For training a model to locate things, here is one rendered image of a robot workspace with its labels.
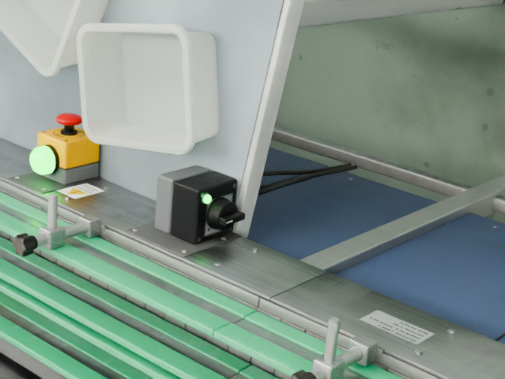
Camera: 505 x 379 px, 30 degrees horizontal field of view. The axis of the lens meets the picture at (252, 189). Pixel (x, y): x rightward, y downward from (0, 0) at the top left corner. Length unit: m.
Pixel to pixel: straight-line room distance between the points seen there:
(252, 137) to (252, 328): 0.29
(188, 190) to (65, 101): 0.37
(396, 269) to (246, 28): 0.39
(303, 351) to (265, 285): 0.13
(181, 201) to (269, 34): 0.25
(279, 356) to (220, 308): 0.13
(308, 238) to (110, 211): 0.29
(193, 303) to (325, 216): 0.39
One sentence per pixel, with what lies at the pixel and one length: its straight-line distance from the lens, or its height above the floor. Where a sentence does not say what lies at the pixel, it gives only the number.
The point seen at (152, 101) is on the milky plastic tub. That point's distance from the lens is 1.40.
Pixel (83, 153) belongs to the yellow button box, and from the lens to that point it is 1.48.
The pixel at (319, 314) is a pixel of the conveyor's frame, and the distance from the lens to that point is 1.12.
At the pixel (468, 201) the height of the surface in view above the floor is 0.33.
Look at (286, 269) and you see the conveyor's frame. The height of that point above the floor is 0.79.
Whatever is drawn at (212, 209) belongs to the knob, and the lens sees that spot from 1.26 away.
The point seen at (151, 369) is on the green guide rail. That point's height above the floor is 0.96.
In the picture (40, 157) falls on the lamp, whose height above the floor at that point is 0.85.
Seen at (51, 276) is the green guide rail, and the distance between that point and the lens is 1.40.
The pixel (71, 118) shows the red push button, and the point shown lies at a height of 0.80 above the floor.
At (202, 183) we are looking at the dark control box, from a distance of 1.27.
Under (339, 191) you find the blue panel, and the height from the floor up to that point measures 0.43.
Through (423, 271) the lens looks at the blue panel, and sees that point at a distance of 1.33.
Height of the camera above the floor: 1.71
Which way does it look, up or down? 48 degrees down
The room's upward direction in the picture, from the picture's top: 107 degrees counter-clockwise
